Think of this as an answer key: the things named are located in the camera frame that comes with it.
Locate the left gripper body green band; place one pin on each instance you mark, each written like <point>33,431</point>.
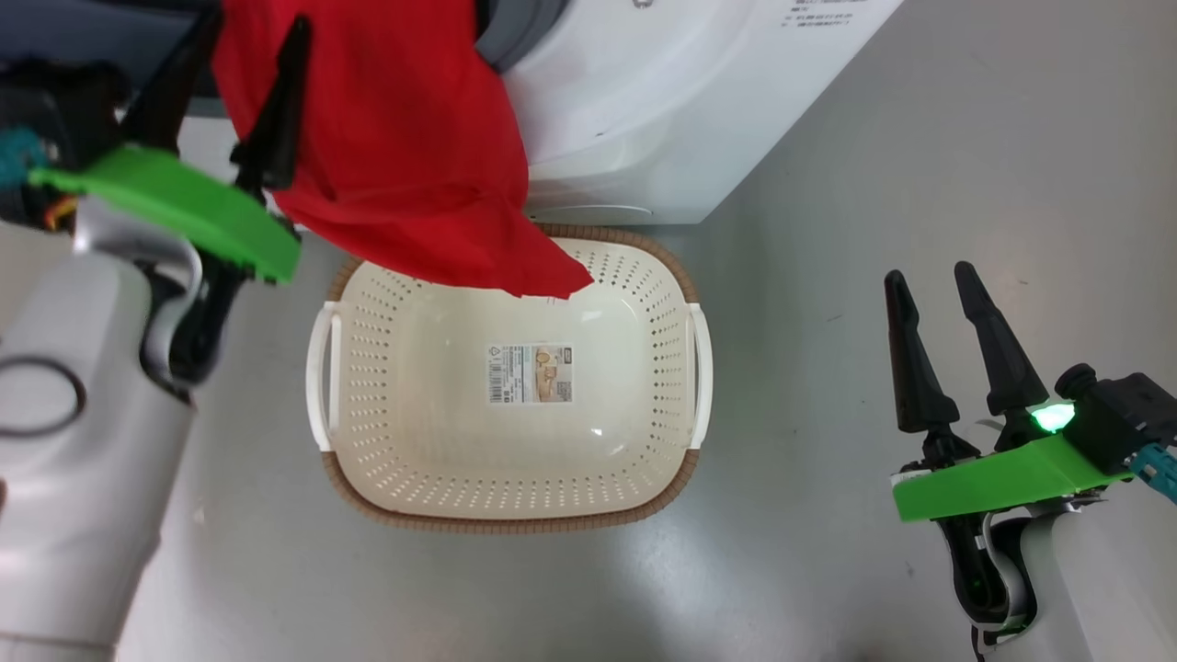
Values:
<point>184,202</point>

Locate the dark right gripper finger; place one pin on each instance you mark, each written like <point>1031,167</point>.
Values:
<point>915,368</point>
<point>1002,359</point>

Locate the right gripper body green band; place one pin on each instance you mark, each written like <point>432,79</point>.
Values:
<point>1002,478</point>

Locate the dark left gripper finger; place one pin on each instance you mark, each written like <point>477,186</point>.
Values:
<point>276,129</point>
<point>170,92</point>

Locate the red and white garment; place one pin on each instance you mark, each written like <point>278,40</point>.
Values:
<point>395,138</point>

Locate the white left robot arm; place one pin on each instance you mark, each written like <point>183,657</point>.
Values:
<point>74,515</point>

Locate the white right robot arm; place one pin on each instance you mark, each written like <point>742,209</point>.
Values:
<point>1103,588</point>

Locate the grey rubber door gasket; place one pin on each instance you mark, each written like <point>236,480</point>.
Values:
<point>524,28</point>

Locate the cream basket with brown rim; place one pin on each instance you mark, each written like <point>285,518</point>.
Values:
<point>414,441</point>

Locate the basket product label sticker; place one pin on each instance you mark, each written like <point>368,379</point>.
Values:
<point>529,374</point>

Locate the white front-load washing machine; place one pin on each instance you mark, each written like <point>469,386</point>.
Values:
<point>662,101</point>

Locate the round white filter cover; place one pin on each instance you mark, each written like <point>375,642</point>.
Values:
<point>598,213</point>

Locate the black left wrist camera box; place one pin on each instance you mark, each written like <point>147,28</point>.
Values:
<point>64,101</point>

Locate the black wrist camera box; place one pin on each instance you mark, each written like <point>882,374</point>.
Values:
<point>64,101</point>
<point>1126,414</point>

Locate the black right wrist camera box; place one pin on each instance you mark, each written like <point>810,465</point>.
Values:
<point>1126,414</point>

